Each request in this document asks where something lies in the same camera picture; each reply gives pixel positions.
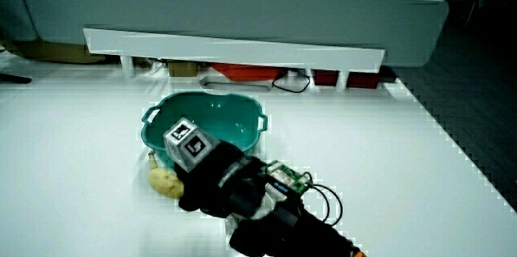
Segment person's right hand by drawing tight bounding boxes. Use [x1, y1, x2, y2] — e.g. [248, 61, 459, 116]
[162, 117, 268, 221]

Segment yellow banana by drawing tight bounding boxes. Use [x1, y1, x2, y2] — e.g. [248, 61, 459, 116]
[147, 150, 186, 200]

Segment white desk shelf riser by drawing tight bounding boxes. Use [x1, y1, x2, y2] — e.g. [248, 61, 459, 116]
[82, 27, 386, 91]

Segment white desk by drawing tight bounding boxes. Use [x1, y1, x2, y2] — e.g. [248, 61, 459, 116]
[0, 53, 517, 257]

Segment teal plastic basin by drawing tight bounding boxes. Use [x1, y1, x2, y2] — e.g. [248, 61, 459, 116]
[140, 91, 269, 169]

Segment orange plastic bin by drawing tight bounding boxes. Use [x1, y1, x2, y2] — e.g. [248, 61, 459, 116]
[211, 62, 284, 82]

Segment small cardboard box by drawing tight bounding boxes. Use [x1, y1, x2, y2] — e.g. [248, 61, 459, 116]
[166, 60, 200, 78]

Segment dark red box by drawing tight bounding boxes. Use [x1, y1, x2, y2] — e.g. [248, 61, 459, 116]
[312, 70, 339, 87]
[346, 71, 381, 90]

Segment large grey partition panel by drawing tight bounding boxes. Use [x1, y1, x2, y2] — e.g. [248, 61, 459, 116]
[18, 0, 450, 68]

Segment brown wooden board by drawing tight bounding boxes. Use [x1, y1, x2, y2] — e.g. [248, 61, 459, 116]
[2, 40, 107, 65]

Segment black flat object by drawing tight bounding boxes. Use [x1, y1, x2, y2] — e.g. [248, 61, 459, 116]
[0, 72, 33, 85]

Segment small grey partition panel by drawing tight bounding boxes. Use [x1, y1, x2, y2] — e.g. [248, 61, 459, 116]
[0, 0, 38, 43]

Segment grey cable slot cover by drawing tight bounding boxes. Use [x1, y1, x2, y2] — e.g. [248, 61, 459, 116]
[199, 75, 275, 92]

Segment thin black glove cable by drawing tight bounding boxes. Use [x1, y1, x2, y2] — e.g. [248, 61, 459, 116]
[302, 171, 344, 227]

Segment black cable loop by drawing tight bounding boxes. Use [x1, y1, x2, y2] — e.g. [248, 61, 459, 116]
[271, 71, 312, 94]

